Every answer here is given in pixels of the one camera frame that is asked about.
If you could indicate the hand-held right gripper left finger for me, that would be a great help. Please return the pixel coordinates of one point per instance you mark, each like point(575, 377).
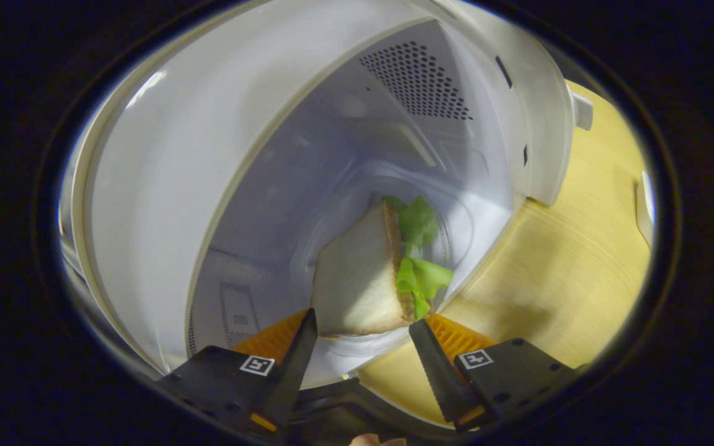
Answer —
point(292, 371)

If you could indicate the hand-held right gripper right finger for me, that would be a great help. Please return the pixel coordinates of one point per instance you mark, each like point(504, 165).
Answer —
point(440, 378)

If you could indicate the sandwich with green lettuce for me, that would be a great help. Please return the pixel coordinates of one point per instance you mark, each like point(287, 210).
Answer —
point(357, 285)

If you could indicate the white microwave oven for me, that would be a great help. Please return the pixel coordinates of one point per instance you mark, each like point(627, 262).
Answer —
point(177, 155)

